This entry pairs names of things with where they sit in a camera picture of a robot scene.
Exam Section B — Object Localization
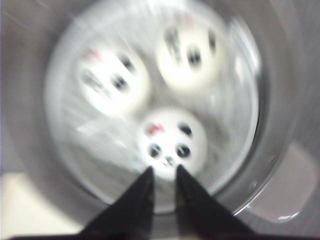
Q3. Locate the white panda bun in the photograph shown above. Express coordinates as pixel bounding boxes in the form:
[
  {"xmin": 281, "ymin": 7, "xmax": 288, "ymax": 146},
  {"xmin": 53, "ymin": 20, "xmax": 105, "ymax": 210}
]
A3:
[
  {"xmin": 155, "ymin": 24, "xmax": 226, "ymax": 94},
  {"xmin": 74, "ymin": 46, "xmax": 152, "ymax": 117},
  {"xmin": 136, "ymin": 107, "xmax": 208, "ymax": 181}
]

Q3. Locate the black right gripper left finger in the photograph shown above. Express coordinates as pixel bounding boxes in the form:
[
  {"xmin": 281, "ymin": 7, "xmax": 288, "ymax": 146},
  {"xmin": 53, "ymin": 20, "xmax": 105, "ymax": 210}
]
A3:
[{"xmin": 78, "ymin": 167, "xmax": 154, "ymax": 240}]

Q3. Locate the stainless steel steamer pot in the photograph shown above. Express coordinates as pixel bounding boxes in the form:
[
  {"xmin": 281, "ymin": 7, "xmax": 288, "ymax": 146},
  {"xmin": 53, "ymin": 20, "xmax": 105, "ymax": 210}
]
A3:
[{"xmin": 0, "ymin": 0, "xmax": 317, "ymax": 240}]

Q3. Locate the beige rectangular tray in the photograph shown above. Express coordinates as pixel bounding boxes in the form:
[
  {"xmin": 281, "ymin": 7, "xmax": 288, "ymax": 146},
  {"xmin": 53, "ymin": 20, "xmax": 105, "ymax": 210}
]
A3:
[{"xmin": 0, "ymin": 172, "xmax": 82, "ymax": 239}]

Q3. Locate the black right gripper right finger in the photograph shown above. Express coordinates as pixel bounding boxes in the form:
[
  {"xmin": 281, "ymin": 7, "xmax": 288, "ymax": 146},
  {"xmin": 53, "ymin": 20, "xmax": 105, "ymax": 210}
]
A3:
[{"xmin": 176, "ymin": 164, "xmax": 254, "ymax": 240}]

